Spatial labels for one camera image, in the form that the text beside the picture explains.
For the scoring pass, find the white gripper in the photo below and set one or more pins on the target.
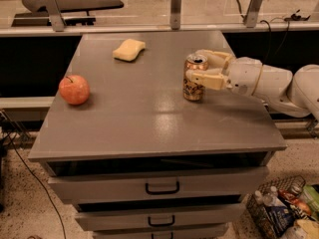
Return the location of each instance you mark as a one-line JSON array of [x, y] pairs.
[[243, 76]]

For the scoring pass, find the orange soda can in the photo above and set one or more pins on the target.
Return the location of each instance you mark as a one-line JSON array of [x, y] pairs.
[[192, 91]]

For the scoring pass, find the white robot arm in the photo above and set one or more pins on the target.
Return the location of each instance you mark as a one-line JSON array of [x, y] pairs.
[[294, 94]]

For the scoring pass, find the yellow sponge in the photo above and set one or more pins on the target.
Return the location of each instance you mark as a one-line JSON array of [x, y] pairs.
[[129, 50]]

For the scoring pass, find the top grey drawer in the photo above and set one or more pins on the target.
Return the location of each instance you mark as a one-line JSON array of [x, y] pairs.
[[176, 184]]

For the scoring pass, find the grey drawer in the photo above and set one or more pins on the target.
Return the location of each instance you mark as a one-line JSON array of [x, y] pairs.
[[208, 231], [176, 184], [159, 217]]

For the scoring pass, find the grey drawer cabinet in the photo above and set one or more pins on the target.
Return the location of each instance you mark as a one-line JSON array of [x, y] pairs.
[[137, 120]]

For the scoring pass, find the clear plastic water bottle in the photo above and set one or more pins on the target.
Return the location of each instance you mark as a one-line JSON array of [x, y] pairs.
[[270, 198]]

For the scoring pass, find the red snack bag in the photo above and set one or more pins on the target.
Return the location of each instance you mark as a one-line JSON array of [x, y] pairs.
[[292, 199]]

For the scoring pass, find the red apple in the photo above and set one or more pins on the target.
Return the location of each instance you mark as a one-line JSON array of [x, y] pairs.
[[74, 90]]

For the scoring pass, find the green snack bag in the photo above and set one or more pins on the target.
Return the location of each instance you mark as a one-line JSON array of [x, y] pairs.
[[311, 197]]

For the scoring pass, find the black padded bench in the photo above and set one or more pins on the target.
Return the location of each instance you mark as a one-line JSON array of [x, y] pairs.
[[38, 14]]

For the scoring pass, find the bottom grey drawer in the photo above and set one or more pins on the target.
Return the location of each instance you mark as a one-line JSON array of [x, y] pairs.
[[208, 231]]

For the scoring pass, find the blue snack bag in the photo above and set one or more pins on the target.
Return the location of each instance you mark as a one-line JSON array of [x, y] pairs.
[[280, 217]]

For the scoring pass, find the middle grey drawer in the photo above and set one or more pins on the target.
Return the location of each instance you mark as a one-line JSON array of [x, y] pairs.
[[159, 217]]

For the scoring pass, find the middle metal bracket post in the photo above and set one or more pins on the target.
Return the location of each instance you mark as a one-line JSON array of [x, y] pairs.
[[174, 16]]

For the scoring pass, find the metal bracket post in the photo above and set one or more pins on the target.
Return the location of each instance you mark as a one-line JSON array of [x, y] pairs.
[[250, 19], [174, 16], [55, 16]]

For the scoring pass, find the right metal bracket post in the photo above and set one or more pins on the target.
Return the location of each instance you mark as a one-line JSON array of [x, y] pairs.
[[250, 19]]

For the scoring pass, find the wire basket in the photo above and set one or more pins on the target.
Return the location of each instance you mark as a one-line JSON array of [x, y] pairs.
[[256, 208]]

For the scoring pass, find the left metal bracket post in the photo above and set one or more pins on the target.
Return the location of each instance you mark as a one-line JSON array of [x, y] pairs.
[[55, 16]]

